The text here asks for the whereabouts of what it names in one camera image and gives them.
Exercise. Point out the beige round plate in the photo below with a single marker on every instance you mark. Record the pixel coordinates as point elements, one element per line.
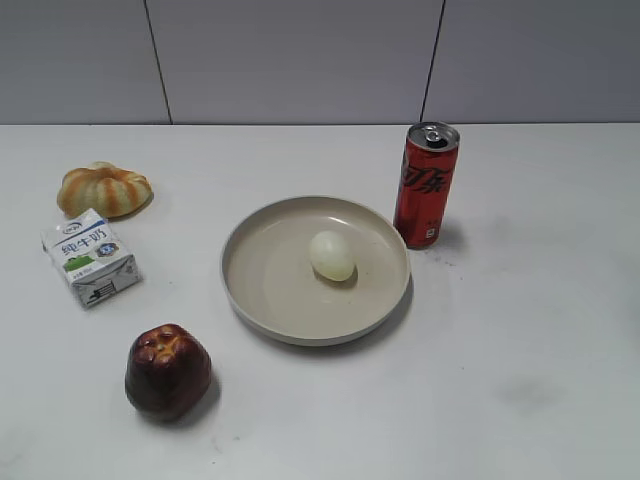
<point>271,284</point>

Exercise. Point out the white milk carton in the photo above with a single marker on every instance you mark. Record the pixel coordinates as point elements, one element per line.
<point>92,259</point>

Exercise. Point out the orange striped bread roll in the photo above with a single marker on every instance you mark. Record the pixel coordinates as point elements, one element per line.
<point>109,190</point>

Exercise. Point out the red cola can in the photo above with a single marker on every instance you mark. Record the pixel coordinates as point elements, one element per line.
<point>429,159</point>

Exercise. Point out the dark red wax apple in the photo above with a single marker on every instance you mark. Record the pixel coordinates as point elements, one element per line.
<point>168,372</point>

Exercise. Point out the white egg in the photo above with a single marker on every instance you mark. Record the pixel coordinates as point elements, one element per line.
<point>331,257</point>

